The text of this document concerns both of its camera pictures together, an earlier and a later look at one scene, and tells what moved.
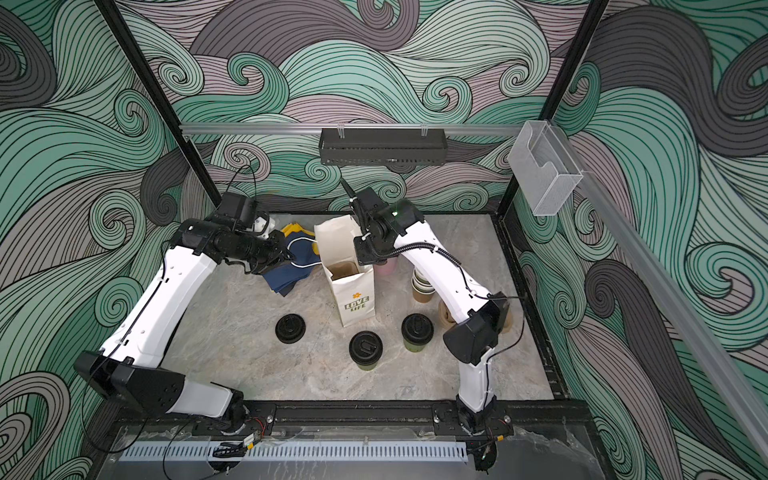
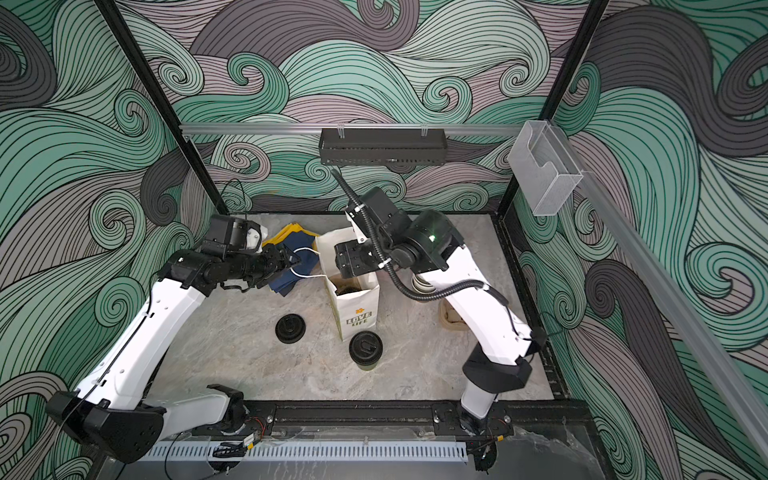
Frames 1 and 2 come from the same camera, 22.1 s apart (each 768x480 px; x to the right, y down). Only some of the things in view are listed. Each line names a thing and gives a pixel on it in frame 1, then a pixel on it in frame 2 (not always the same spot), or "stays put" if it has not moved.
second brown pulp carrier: (446, 318) stays put
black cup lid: (290, 328) stays put
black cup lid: (365, 347) -> (346, 289)
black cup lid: (417, 328) -> (366, 347)
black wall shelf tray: (383, 147) stays put
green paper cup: (413, 347) -> (369, 367)
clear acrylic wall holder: (544, 169) stays put
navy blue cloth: (306, 256) stays put
